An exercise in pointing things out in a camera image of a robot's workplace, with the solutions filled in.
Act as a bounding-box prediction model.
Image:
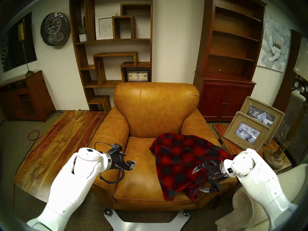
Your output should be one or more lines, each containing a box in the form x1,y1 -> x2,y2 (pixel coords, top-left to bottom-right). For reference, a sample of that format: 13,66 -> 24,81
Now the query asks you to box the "low wooden sideboard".
0,70 -> 56,123

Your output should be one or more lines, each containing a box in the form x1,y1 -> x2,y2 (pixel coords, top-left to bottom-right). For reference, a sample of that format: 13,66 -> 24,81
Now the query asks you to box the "translucent white lampshade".
294,37 -> 308,82

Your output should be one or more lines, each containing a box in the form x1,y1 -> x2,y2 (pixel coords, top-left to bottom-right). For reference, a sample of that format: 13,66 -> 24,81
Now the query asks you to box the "dark zebra wall art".
0,12 -> 38,73

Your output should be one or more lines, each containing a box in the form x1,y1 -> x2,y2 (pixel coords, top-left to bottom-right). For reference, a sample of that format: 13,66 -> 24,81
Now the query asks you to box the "small weathered picture frame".
224,111 -> 271,152

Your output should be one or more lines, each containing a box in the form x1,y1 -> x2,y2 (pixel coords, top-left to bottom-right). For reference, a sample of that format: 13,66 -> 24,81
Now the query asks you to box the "red floor cable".
28,130 -> 41,141

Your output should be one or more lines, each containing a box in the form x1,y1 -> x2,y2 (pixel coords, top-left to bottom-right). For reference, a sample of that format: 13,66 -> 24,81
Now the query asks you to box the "open wooden shelf unit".
69,0 -> 153,112

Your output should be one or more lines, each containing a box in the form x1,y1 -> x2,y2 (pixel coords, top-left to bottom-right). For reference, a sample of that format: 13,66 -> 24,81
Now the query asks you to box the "gold table lamp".
18,19 -> 35,77

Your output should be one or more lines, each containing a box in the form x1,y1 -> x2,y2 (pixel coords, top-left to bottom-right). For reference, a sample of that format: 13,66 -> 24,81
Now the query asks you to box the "white framed certificate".
95,15 -> 116,40

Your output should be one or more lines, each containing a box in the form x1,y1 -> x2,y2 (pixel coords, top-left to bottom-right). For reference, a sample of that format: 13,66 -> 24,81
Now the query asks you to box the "wooden side table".
212,123 -> 292,172

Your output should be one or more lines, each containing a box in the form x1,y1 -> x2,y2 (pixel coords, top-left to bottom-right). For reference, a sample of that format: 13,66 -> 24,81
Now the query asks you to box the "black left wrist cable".
94,142 -> 125,184

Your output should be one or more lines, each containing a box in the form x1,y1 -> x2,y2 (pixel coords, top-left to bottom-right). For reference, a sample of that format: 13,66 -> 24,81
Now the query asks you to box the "small rectangular mantel clock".
127,71 -> 149,82

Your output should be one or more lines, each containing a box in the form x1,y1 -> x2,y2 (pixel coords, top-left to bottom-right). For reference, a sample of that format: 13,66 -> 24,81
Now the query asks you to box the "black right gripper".
192,160 -> 228,194

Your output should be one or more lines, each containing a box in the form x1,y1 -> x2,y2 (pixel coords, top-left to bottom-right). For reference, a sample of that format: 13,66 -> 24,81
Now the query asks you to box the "red plaid fleece blanket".
149,133 -> 233,201

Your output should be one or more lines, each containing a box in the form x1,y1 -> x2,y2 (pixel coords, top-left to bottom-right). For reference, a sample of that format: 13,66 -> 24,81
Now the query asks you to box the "rustic wooden coffee table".
14,110 -> 107,203

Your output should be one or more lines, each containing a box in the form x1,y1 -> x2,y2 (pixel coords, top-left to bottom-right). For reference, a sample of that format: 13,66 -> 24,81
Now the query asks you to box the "cherry wood hutch bookcase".
193,0 -> 267,121

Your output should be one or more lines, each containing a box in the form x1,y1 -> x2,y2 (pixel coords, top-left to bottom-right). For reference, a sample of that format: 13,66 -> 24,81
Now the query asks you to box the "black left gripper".
107,148 -> 137,171

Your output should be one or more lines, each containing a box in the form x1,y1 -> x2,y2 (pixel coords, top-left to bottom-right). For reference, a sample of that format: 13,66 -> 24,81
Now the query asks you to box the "tan leather armchair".
87,82 -> 238,212

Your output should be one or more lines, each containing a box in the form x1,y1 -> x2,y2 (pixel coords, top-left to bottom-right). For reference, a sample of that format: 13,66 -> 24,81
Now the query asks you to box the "round black wall clock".
40,12 -> 71,48

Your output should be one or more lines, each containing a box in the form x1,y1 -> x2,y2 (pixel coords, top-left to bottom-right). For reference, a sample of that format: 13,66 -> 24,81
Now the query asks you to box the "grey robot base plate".
104,209 -> 190,231

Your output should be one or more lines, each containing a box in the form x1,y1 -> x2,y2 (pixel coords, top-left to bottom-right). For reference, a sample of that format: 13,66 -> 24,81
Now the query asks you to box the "large weathered picture frame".
240,96 -> 285,145

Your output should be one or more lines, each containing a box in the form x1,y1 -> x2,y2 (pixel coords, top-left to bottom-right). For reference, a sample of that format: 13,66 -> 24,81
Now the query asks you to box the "turned wooden lamp base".
263,105 -> 308,170

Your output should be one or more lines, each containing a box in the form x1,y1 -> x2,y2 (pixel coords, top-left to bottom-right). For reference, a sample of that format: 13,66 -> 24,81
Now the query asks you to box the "white floral canvas painting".
257,15 -> 291,73

